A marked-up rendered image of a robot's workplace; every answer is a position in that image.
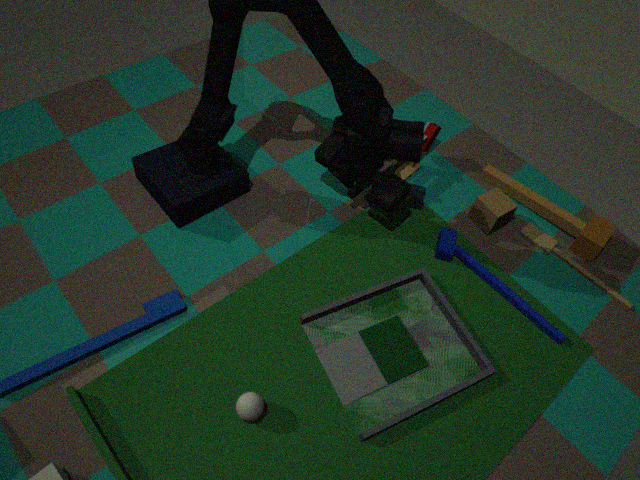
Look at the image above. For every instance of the green putting mat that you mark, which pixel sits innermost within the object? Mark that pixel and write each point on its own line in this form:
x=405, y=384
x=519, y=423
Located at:
x=168, y=412

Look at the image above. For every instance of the white golf ball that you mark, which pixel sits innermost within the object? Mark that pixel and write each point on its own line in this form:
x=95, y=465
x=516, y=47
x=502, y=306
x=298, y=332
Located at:
x=250, y=407

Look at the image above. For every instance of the red golf putter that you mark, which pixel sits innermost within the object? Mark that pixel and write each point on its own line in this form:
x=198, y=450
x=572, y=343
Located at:
x=431, y=131

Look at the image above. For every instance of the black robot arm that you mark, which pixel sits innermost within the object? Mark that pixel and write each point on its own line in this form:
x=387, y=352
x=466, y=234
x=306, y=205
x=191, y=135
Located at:
x=367, y=118

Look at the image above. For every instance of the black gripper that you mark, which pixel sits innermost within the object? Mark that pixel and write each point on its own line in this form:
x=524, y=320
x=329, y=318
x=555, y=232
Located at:
x=387, y=191

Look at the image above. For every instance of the brown cube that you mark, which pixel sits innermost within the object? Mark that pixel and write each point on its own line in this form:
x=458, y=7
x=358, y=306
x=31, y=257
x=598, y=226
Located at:
x=492, y=210

